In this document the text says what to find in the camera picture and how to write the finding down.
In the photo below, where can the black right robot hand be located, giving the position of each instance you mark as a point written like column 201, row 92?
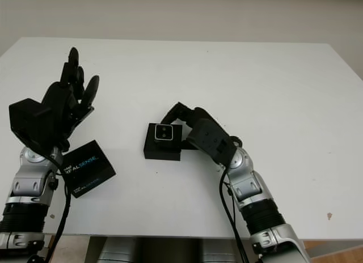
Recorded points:
column 201, row 112

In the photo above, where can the small silver depth camera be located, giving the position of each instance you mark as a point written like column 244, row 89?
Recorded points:
column 164, row 132

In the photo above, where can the black foam-lined camera box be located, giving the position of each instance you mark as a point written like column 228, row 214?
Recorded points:
column 153, row 154

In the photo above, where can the silver robot thigh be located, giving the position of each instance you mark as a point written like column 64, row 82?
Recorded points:
column 119, row 250
column 212, row 250

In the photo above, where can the black RealSense box lid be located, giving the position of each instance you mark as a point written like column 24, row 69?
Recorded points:
column 90, row 172

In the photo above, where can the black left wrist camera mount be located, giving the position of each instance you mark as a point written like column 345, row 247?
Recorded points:
column 27, row 118

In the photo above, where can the silver left robot thigh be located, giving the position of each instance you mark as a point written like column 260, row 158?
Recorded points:
column 119, row 250

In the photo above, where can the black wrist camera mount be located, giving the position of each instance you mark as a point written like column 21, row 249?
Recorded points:
column 212, row 141
column 27, row 118

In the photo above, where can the silver right robot thigh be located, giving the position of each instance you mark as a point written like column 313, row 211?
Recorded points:
column 212, row 250

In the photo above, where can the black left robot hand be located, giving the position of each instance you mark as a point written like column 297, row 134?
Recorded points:
column 62, row 110

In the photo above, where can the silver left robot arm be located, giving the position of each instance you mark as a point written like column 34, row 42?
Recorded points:
column 28, row 180

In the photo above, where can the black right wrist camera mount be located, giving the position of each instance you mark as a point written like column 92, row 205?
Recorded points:
column 212, row 141

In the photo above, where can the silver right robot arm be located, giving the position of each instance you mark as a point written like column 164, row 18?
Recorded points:
column 246, row 183

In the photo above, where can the dark grey robot waist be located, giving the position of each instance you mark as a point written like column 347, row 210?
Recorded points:
column 170, row 250

